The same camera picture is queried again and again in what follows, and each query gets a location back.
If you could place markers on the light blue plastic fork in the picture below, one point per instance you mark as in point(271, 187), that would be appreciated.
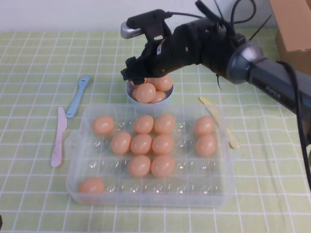
point(73, 106)

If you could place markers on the brown cardboard box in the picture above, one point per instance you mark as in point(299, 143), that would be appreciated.
point(294, 29)

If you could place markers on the black zip tie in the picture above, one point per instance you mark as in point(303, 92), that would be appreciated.
point(261, 26)
point(218, 81)
point(219, 9)

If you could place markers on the light blue bowl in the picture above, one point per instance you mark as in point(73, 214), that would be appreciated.
point(170, 95)

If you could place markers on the pink plastic knife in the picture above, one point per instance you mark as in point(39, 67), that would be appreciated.
point(58, 140)

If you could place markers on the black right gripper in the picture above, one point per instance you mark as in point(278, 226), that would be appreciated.
point(158, 63)

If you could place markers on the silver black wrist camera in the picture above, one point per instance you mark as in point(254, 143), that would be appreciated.
point(131, 32)

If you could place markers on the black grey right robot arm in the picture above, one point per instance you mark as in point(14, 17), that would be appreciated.
point(267, 80)

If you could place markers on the transparent plastic egg box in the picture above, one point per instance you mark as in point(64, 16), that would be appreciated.
point(107, 166)

